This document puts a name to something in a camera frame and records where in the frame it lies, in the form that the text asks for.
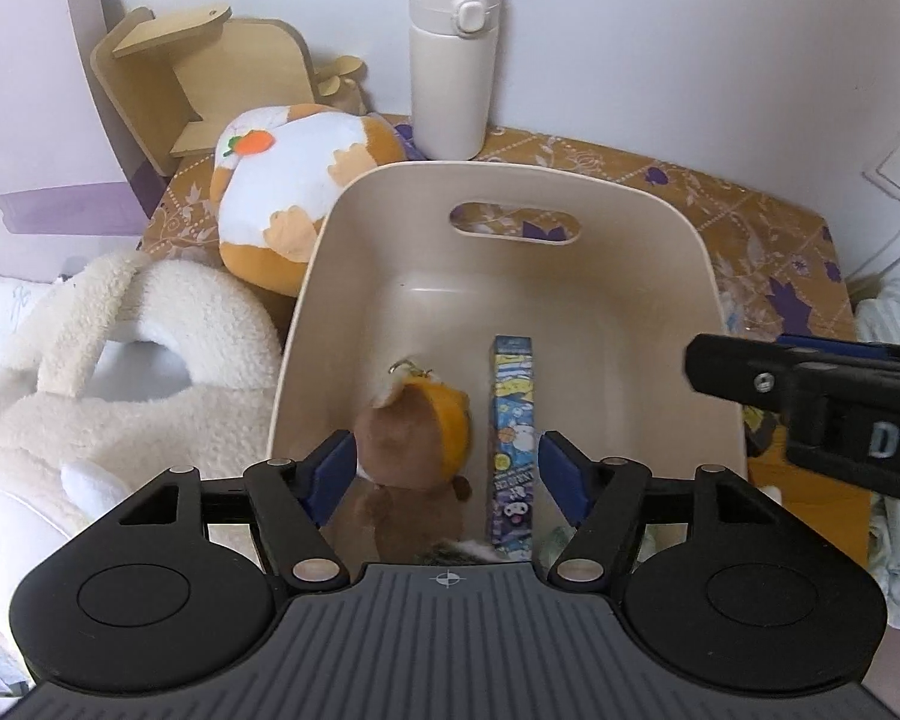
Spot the grey furry item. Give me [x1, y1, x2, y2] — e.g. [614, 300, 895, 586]
[412, 536, 500, 565]

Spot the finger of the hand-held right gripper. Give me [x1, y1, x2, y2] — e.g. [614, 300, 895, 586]
[682, 331, 900, 421]

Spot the white fluffy bag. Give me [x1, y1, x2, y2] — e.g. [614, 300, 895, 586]
[0, 251, 286, 691]

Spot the orange and white plush toy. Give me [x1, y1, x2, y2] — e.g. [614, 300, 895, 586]
[211, 103, 410, 297]

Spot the light blue striped cloth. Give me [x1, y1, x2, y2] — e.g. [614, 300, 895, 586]
[855, 277, 900, 631]

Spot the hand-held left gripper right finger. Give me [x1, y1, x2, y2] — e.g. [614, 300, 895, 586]
[536, 431, 777, 593]

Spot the lavender board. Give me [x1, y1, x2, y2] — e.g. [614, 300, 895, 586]
[0, 0, 155, 256]

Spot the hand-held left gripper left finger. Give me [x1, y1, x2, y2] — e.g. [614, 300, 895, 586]
[112, 431, 361, 593]

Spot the white plug with cable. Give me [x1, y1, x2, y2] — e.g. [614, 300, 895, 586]
[844, 195, 900, 290]

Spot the long blue printed box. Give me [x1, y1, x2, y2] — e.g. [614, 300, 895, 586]
[487, 335, 539, 560]

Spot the small tan figurine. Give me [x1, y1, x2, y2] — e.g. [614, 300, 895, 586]
[311, 56, 368, 117]

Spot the white bedding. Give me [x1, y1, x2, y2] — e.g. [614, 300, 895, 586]
[0, 270, 76, 406]

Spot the beige plastic container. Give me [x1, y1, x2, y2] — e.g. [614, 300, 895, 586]
[266, 159, 751, 563]

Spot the brown plush with orange hat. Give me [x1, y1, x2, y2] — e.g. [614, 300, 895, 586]
[322, 364, 473, 563]

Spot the light wooden stand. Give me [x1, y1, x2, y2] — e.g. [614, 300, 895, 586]
[90, 6, 312, 177]

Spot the white thermos bottle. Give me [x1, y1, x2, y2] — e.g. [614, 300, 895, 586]
[407, 0, 502, 161]

